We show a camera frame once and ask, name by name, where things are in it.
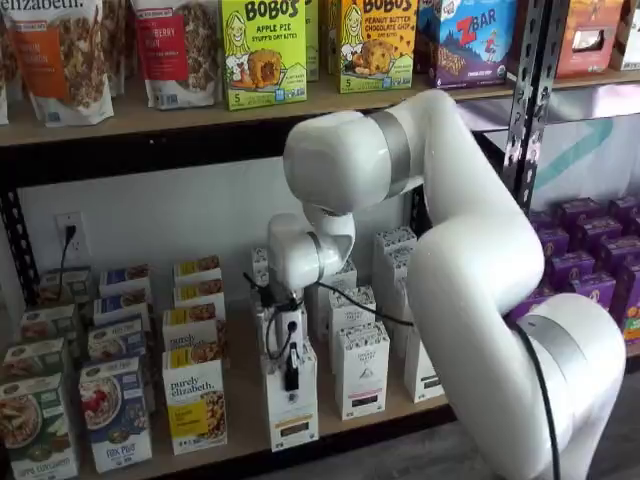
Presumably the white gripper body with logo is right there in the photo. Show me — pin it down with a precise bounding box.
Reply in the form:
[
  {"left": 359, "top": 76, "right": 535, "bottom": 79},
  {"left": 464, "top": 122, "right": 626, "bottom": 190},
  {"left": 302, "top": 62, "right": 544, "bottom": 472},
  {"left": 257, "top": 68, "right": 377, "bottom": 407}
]
[{"left": 272, "top": 298, "right": 308, "bottom": 360}]

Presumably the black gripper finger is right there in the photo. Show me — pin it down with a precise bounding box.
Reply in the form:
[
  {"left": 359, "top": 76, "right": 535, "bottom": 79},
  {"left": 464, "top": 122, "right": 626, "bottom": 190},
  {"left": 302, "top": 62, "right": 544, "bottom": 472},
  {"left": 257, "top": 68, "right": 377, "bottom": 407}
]
[{"left": 282, "top": 341, "right": 303, "bottom": 392}]

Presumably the white tea box pink strip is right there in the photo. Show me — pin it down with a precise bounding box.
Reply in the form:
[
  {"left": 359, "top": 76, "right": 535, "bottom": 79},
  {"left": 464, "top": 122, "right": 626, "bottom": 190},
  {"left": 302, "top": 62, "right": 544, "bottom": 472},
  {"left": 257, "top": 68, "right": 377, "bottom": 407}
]
[
  {"left": 305, "top": 258, "right": 359, "bottom": 329},
  {"left": 327, "top": 285, "right": 378, "bottom": 351},
  {"left": 333, "top": 321, "right": 392, "bottom": 422}
]

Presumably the wooden shelf board with boxes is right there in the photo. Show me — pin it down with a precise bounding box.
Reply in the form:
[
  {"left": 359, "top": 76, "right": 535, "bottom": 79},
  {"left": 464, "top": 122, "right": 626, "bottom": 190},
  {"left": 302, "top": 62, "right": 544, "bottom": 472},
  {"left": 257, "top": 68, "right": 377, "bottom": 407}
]
[{"left": 74, "top": 299, "right": 456, "bottom": 480}]

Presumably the yellow purely elizabeth oatmeal box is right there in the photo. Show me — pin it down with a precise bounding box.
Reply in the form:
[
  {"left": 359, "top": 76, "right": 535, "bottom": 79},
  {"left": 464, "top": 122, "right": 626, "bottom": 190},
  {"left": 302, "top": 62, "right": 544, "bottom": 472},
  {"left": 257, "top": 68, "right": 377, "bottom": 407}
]
[
  {"left": 172, "top": 282, "right": 227, "bottom": 312},
  {"left": 161, "top": 344, "right": 229, "bottom": 456},
  {"left": 161, "top": 305, "right": 221, "bottom": 354},
  {"left": 172, "top": 254, "right": 223, "bottom": 287}
]

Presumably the white tea box dark strip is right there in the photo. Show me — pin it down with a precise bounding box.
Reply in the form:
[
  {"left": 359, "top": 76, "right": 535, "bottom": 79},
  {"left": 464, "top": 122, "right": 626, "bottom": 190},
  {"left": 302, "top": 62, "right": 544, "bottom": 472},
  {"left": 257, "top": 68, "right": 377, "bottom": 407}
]
[
  {"left": 372, "top": 226, "right": 418, "bottom": 261},
  {"left": 390, "top": 287, "right": 417, "bottom": 351},
  {"left": 402, "top": 324, "right": 447, "bottom": 405},
  {"left": 383, "top": 247, "right": 417, "bottom": 301}
]

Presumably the blue flax plus oatmeal box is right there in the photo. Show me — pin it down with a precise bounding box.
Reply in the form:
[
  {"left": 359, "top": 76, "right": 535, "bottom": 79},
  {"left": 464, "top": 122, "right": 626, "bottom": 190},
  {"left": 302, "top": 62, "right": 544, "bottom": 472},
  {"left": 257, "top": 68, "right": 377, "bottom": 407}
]
[
  {"left": 92, "top": 293, "right": 152, "bottom": 326},
  {"left": 86, "top": 316, "right": 150, "bottom": 366},
  {"left": 97, "top": 263, "right": 152, "bottom": 300},
  {"left": 78, "top": 356, "right": 154, "bottom": 475}
]

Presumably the green apple cinnamon oatmeal box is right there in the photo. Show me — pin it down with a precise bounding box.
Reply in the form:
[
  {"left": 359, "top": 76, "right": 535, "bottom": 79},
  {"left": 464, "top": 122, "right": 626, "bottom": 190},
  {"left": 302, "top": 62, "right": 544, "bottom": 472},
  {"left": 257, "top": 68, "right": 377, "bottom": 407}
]
[
  {"left": 18, "top": 303, "right": 82, "bottom": 347},
  {"left": 37, "top": 266, "right": 95, "bottom": 307},
  {"left": 0, "top": 337, "right": 70, "bottom": 387},
  {"left": 0, "top": 372, "right": 80, "bottom": 480}
]

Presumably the purple Annie's box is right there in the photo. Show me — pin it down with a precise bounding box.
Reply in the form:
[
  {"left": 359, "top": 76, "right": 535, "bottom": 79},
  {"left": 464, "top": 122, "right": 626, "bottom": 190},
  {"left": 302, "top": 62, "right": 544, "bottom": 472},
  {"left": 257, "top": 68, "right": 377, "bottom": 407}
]
[
  {"left": 597, "top": 234, "right": 640, "bottom": 274},
  {"left": 609, "top": 262, "right": 640, "bottom": 331},
  {"left": 557, "top": 198, "right": 604, "bottom": 231},
  {"left": 529, "top": 212, "right": 571, "bottom": 256},
  {"left": 569, "top": 272, "right": 617, "bottom": 311},
  {"left": 505, "top": 285, "right": 556, "bottom": 326},
  {"left": 607, "top": 196, "right": 640, "bottom": 221},
  {"left": 574, "top": 217, "right": 624, "bottom": 251},
  {"left": 547, "top": 249, "right": 596, "bottom": 291}
]

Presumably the wooden shelf board with snacks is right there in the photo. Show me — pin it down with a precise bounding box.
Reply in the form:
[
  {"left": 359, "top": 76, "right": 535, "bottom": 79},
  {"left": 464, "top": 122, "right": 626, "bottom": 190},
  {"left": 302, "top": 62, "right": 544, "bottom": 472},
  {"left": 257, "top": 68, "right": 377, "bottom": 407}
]
[{"left": 0, "top": 74, "right": 519, "bottom": 149}]

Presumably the green Bobo's apple pie box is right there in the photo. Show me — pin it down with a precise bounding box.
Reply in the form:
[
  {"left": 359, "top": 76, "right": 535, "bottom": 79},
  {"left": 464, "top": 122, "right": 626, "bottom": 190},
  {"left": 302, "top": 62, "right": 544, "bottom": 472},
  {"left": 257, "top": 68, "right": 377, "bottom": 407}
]
[
  {"left": 303, "top": 0, "right": 321, "bottom": 84},
  {"left": 218, "top": 0, "right": 308, "bottom": 112}
]

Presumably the blue ZBar box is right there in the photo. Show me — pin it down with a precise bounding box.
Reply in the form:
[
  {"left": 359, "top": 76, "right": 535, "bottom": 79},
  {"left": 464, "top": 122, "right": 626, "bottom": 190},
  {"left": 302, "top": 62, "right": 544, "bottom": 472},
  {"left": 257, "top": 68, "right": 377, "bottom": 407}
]
[{"left": 416, "top": 0, "right": 520, "bottom": 90}]

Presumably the adjacent wooden shelf board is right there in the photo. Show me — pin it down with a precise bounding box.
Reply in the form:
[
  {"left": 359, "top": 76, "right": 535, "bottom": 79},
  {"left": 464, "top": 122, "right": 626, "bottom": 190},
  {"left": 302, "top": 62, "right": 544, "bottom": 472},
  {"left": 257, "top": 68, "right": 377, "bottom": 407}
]
[{"left": 507, "top": 69, "right": 640, "bottom": 94}]

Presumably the orange snack box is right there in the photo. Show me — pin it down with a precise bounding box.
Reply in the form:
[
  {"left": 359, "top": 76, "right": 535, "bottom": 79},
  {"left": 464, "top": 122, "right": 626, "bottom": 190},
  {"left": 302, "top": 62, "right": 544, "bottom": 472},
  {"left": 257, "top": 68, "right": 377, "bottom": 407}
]
[{"left": 554, "top": 0, "right": 626, "bottom": 80}]

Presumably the white snack box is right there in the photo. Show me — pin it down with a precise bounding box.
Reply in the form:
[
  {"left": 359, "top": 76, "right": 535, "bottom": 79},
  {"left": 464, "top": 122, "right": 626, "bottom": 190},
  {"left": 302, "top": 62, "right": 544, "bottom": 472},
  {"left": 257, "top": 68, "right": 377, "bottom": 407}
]
[{"left": 610, "top": 0, "right": 640, "bottom": 72}]

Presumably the black metal shelving rack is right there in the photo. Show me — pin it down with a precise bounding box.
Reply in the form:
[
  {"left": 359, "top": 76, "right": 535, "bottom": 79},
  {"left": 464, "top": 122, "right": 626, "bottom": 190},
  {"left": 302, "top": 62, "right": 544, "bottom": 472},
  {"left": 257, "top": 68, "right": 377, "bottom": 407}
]
[{"left": 0, "top": 0, "right": 539, "bottom": 480}]

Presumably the red purely elizabeth granola bag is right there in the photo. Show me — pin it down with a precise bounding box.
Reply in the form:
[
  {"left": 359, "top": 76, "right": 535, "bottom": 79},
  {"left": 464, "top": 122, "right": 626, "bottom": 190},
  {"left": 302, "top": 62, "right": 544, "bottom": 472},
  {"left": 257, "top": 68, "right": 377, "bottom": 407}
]
[{"left": 130, "top": 0, "right": 222, "bottom": 110}]

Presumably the white backdrop sheet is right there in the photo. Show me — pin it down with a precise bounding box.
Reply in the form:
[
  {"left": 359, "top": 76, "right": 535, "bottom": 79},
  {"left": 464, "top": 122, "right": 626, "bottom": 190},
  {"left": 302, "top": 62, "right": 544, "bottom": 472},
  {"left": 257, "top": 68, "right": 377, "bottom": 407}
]
[{"left": 469, "top": 84, "right": 640, "bottom": 211}]

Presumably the orange purely elizabeth granola bag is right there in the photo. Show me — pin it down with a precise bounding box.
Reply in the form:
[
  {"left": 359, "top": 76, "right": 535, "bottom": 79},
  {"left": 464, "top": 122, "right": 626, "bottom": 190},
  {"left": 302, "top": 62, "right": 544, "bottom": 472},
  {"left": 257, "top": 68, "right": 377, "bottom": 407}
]
[{"left": 0, "top": 0, "right": 116, "bottom": 127}]

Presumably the adjacent black metal rack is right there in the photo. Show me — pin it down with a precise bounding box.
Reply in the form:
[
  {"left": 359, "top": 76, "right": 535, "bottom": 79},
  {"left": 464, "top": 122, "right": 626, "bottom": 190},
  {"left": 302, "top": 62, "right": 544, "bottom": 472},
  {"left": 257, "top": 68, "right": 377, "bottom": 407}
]
[{"left": 519, "top": 0, "right": 640, "bottom": 359}]

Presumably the white wall outlet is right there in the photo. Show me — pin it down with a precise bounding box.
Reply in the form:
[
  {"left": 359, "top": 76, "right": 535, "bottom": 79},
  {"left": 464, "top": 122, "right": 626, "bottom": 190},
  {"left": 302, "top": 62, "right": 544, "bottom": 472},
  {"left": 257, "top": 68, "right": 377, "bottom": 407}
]
[{"left": 54, "top": 212, "right": 85, "bottom": 260}]

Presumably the black plug with cord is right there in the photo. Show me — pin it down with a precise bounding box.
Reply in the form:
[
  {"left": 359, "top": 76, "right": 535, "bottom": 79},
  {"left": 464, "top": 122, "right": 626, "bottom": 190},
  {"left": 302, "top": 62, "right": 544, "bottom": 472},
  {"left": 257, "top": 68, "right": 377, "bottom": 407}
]
[{"left": 58, "top": 224, "right": 79, "bottom": 286}]

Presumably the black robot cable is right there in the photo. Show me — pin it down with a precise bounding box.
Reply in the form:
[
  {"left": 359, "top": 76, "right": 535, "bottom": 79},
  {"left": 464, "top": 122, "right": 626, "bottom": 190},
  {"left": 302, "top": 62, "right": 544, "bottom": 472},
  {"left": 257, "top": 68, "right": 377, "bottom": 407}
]
[{"left": 243, "top": 272, "right": 561, "bottom": 480}]

